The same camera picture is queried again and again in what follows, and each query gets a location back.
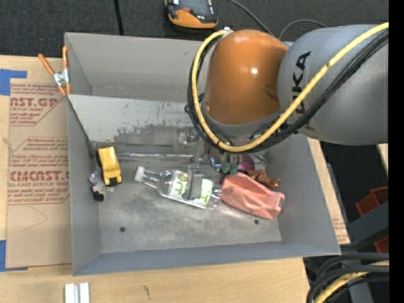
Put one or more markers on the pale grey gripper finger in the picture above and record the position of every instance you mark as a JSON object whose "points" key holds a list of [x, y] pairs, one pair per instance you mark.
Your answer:
{"points": [[197, 186]]}

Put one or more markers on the clear plastic bottle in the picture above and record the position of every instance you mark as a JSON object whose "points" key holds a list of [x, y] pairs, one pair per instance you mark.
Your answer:
{"points": [[164, 183]]}

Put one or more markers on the purple round object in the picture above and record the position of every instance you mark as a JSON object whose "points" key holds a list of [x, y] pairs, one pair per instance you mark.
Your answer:
{"points": [[247, 163]]}

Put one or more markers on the grey metal bin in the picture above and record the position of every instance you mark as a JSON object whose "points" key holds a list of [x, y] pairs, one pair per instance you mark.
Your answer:
{"points": [[189, 229]]}

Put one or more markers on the pink plastic bottle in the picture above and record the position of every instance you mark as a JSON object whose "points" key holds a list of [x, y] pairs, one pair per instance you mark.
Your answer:
{"points": [[252, 196]]}

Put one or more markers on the copper brown crumpled object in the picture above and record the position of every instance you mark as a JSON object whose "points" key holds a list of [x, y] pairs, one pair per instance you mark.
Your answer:
{"points": [[265, 180]]}

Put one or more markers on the yellow toy truck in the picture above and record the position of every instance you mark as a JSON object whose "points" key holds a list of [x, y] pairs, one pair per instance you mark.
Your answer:
{"points": [[110, 166]]}

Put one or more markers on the small grey white toy figure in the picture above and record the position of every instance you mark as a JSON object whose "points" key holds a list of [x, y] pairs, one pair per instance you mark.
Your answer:
{"points": [[98, 189]]}

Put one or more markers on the brown cardboard board red print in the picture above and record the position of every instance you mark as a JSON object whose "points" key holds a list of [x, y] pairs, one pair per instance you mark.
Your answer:
{"points": [[38, 219]]}

